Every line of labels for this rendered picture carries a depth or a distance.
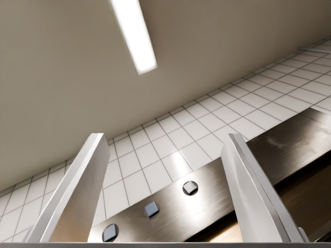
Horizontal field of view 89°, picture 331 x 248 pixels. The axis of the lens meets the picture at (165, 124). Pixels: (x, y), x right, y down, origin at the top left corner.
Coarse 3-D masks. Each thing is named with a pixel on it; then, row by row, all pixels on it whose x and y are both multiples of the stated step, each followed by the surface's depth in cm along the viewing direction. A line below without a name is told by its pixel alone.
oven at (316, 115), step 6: (306, 108) 84; (306, 114) 81; (312, 114) 80; (318, 114) 79; (324, 114) 78; (318, 120) 77; (324, 120) 76; (330, 120) 75; (330, 126) 72; (252, 138) 78; (198, 168) 74; (144, 198) 69
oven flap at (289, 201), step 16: (304, 176) 62; (320, 176) 60; (288, 192) 59; (304, 192) 57; (320, 192) 55; (288, 208) 54; (304, 208) 52; (320, 208) 51; (224, 224) 58; (304, 224) 48; (320, 224) 47; (208, 240) 55; (224, 240) 53; (240, 240) 51; (320, 240) 43
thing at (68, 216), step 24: (96, 144) 9; (72, 168) 8; (96, 168) 9; (72, 192) 7; (96, 192) 9; (48, 216) 6; (72, 216) 7; (24, 240) 6; (48, 240) 5; (72, 240) 7
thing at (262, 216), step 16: (224, 144) 11; (240, 144) 9; (224, 160) 11; (240, 160) 8; (256, 160) 8; (240, 176) 8; (256, 176) 8; (240, 192) 8; (256, 192) 7; (272, 192) 7; (240, 208) 8; (256, 208) 7; (272, 208) 6; (240, 224) 8; (256, 224) 7; (272, 224) 6; (288, 224) 6; (256, 240) 7; (272, 240) 6; (288, 240) 5; (304, 240) 6
